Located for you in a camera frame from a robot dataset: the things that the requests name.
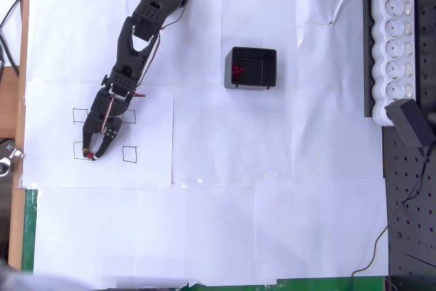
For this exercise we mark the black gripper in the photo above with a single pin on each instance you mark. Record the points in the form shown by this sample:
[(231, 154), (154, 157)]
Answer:
[(99, 128)]

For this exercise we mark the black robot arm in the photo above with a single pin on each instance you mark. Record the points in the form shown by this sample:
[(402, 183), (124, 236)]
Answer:
[(153, 8)]

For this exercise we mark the black square bin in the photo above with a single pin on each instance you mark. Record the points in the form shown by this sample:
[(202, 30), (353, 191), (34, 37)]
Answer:
[(259, 66)]

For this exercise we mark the paper sheet with drawn squares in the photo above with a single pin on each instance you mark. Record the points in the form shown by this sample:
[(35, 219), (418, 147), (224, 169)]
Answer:
[(153, 151)]

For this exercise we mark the metal clamp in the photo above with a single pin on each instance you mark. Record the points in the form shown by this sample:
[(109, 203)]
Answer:
[(15, 153)]

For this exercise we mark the green cutting mat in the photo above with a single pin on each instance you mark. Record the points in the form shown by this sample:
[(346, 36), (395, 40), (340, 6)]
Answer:
[(29, 229)]

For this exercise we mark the black shelf bar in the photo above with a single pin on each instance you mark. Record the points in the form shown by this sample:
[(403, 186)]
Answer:
[(366, 49)]

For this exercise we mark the black pegboard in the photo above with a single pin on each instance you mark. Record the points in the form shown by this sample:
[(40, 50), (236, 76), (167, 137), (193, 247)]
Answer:
[(408, 185)]

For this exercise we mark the white power strip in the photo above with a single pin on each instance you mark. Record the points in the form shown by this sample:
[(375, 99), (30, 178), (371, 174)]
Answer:
[(391, 32)]

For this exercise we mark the black power adapter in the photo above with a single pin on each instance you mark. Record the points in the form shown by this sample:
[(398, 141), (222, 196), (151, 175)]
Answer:
[(412, 124)]

